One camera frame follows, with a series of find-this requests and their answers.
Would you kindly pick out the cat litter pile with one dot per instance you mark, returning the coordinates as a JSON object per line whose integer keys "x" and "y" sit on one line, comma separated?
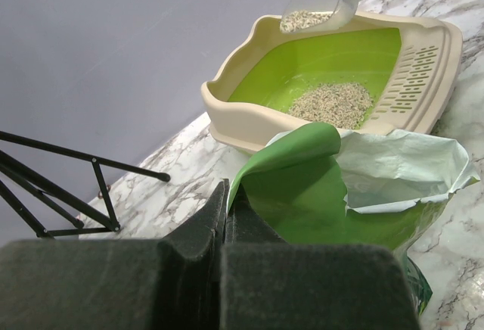
{"x": 342, "y": 105}

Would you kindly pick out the green beige litter box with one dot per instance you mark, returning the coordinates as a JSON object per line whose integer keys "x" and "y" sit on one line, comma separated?
{"x": 376, "y": 74}

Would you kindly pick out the translucent plastic scoop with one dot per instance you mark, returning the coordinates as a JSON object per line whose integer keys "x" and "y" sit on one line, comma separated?
{"x": 325, "y": 4}

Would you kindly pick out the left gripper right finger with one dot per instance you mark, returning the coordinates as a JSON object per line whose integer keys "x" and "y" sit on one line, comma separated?
{"x": 267, "y": 283}

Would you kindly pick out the black music stand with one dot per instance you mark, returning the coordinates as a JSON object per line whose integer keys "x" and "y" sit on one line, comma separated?
{"x": 46, "y": 191}

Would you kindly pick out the green litter bag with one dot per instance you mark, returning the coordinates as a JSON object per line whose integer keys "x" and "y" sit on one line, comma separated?
{"x": 314, "y": 185}

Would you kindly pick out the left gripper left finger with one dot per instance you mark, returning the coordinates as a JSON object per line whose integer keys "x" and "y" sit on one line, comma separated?
{"x": 156, "y": 283}

